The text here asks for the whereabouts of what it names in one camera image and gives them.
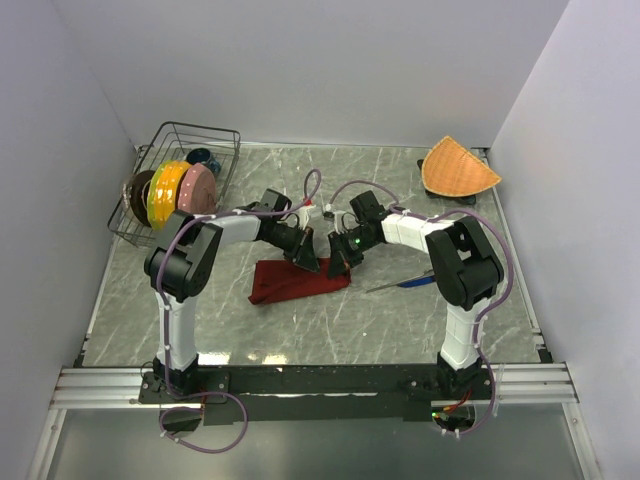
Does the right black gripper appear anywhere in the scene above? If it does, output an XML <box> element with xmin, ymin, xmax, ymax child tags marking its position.
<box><xmin>327</xmin><ymin>227</ymin><xmax>380</xmax><ymax>279</ymax></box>

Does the pink dotted plate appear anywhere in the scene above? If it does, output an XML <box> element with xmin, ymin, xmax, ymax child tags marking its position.
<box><xmin>177</xmin><ymin>163</ymin><xmax>217</xmax><ymax>214</ymax></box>

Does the orange woven fan basket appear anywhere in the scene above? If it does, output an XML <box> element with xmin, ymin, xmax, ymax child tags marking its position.
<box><xmin>420</xmin><ymin>136</ymin><xmax>502</xmax><ymax>198</ymax></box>

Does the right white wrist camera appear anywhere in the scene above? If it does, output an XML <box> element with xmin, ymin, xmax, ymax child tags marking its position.
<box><xmin>323</xmin><ymin>203</ymin><xmax>348</xmax><ymax>234</ymax></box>

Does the yellow green plate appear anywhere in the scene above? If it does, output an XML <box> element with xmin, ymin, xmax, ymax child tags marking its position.
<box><xmin>147</xmin><ymin>160</ymin><xmax>190</xmax><ymax>230</ymax></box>

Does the black wire dish rack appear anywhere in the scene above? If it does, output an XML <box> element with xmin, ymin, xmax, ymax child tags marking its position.
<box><xmin>107</xmin><ymin>121</ymin><xmax>241</xmax><ymax>247</ymax></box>

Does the dark red cloth napkin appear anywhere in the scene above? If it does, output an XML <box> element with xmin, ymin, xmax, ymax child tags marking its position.
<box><xmin>248</xmin><ymin>258</ymin><xmax>351</xmax><ymax>305</ymax></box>

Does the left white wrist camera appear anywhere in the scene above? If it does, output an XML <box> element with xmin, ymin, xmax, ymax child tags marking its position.
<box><xmin>294</xmin><ymin>199</ymin><xmax>321</xmax><ymax>230</ymax></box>

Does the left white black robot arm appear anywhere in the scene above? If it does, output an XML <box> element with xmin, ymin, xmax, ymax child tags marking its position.
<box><xmin>144</xmin><ymin>189</ymin><xmax>320</xmax><ymax>402</ymax></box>

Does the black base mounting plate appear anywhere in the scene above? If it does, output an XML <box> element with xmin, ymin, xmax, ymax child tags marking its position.
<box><xmin>138</xmin><ymin>364</ymin><xmax>491</xmax><ymax>426</ymax></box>

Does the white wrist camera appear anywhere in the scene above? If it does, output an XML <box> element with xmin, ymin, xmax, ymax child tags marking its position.
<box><xmin>294</xmin><ymin>199</ymin><xmax>321</xmax><ymax>230</ymax></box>
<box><xmin>323</xmin><ymin>203</ymin><xmax>348</xmax><ymax>234</ymax></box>

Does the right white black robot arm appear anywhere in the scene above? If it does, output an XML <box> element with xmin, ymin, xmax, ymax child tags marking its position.
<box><xmin>325</xmin><ymin>191</ymin><xmax>504</xmax><ymax>399</ymax></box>

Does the dark teal mug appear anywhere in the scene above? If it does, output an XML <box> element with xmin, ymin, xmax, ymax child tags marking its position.
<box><xmin>185</xmin><ymin>148</ymin><xmax>222</xmax><ymax>176</ymax></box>

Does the dark brown plate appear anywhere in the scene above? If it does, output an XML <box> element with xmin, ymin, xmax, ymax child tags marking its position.
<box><xmin>121</xmin><ymin>170</ymin><xmax>155</xmax><ymax>227</ymax></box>

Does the blue handled knife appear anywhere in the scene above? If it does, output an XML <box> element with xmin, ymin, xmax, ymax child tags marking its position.
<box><xmin>397</xmin><ymin>275</ymin><xmax>435</xmax><ymax>288</ymax></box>

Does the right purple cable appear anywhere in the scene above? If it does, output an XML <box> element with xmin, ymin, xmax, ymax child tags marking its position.
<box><xmin>329</xmin><ymin>179</ymin><xmax>515</xmax><ymax>439</ymax></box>

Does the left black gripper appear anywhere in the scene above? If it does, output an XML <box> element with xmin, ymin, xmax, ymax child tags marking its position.
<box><xmin>264</xmin><ymin>224</ymin><xmax>321</xmax><ymax>275</ymax></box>

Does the aluminium extrusion rail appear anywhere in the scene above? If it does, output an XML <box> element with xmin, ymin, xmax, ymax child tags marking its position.
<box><xmin>50</xmin><ymin>363</ymin><xmax>579</xmax><ymax>410</ymax></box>

